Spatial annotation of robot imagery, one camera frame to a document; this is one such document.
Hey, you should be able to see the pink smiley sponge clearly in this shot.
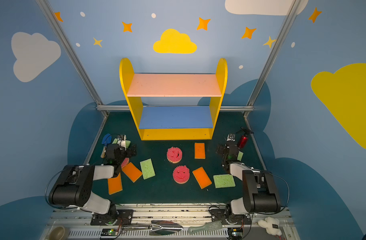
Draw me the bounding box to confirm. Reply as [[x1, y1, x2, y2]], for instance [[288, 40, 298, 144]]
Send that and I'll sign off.
[[166, 147, 182, 164], [121, 158, 129, 168], [172, 166, 190, 184]]

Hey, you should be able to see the blue toy shovel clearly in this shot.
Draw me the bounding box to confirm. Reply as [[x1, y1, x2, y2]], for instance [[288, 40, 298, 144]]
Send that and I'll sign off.
[[100, 134, 112, 159]]

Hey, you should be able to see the pink smiley sponge centre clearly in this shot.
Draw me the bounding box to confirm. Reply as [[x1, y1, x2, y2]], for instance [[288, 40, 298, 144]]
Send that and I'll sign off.
[[166, 147, 182, 164]]

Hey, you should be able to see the green circuit board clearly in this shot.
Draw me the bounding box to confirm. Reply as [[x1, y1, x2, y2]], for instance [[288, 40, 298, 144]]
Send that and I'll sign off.
[[99, 229, 119, 240], [228, 228, 244, 240]]

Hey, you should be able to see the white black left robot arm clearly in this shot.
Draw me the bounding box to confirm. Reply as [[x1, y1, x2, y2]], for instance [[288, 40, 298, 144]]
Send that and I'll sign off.
[[45, 144, 137, 215]]

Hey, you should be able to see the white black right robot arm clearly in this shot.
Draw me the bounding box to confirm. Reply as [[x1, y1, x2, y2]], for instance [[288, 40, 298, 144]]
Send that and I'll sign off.
[[216, 141, 290, 215]]

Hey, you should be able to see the pale green brush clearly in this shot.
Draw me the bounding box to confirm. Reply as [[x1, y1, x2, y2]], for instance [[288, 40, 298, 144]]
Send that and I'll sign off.
[[188, 221, 223, 235]]

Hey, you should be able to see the orange sponge front left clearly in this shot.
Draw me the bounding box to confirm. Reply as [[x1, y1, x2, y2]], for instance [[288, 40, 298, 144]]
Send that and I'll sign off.
[[107, 173, 123, 195]]

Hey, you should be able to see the green sponge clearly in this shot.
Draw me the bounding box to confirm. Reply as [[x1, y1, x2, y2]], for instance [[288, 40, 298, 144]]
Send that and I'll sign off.
[[237, 151, 244, 161], [140, 159, 155, 180], [213, 174, 236, 189], [112, 138, 131, 149]]

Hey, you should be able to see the red toy fire extinguisher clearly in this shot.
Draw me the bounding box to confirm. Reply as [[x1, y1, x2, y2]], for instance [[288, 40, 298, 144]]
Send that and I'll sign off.
[[237, 127, 254, 149]]

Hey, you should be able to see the beige bowl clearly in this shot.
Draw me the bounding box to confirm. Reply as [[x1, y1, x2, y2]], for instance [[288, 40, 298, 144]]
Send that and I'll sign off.
[[47, 226, 70, 240]]

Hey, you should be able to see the pink smiley sponge front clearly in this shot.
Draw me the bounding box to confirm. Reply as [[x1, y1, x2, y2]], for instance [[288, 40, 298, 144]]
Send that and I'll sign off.
[[172, 166, 190, 184]]

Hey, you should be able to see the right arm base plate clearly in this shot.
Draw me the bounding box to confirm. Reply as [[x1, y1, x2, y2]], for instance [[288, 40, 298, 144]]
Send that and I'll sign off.
[[209, 208, 252, 226]]

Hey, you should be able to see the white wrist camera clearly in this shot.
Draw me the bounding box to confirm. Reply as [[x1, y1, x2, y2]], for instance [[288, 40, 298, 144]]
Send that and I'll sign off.
[[227, 134, 235, 142], [116, 135, 127, 149]]

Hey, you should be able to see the aluminium rail base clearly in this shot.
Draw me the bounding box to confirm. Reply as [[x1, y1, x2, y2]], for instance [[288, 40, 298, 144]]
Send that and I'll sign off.
[[40, 203, 301, 240]]

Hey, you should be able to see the yellow shelf with coloured boards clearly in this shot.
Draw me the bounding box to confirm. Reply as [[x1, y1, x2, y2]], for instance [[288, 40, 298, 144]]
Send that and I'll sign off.
[[119, 58, 228, 141]]

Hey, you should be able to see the orange sponge near shelf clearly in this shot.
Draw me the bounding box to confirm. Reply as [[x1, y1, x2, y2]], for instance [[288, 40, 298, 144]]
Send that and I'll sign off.
[[195, 143, 206, 160]]

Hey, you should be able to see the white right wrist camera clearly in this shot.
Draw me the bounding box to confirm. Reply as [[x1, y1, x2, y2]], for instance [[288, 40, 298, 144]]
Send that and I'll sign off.
[[227, 134, 235, 142]]

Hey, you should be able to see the right green circuit board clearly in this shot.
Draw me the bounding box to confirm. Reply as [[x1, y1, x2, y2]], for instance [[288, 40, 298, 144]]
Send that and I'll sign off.
[[228, 228, 244, 240]]

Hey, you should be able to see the green sponge by extinguisher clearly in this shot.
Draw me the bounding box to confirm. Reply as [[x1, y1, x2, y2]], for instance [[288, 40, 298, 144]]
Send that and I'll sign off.
[[237, 151, 244, 161]]

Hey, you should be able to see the left green circuit board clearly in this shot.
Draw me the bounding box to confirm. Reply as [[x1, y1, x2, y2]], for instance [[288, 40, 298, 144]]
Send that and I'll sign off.
[[99, 229, 119, 240]]

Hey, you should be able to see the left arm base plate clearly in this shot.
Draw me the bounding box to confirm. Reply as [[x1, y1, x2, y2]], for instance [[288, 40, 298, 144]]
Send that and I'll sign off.
[[90, 209, 134, 226]]

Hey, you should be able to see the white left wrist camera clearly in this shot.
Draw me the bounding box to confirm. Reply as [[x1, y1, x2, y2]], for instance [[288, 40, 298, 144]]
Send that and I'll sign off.
[[116, 135, 127, 149]]

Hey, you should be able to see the orange sponge tilted left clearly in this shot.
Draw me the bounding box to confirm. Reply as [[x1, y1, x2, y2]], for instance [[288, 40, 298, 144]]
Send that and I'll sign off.
[[122, 163, 142, 183]]

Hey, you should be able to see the pink smiley sponge left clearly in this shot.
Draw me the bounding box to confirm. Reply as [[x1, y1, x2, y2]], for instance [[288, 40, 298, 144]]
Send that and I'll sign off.
[[121, 158, 129, 168]]

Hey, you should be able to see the white plush toy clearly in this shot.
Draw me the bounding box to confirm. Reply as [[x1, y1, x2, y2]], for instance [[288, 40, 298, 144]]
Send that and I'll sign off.
[[258, 217, 282, 236]]

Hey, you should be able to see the orange sponge front centre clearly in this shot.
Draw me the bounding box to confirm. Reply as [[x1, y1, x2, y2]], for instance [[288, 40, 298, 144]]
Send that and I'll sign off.
[[193, 167, 212, 189]]

